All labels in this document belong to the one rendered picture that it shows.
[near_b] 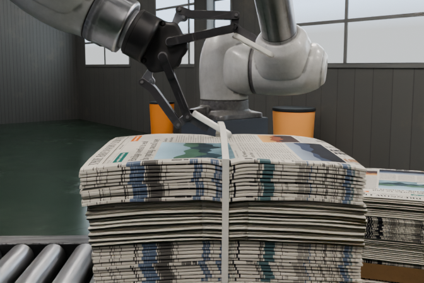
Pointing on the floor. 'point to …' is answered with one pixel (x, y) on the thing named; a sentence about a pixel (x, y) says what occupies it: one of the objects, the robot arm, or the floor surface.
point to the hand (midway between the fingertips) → (245, 91)
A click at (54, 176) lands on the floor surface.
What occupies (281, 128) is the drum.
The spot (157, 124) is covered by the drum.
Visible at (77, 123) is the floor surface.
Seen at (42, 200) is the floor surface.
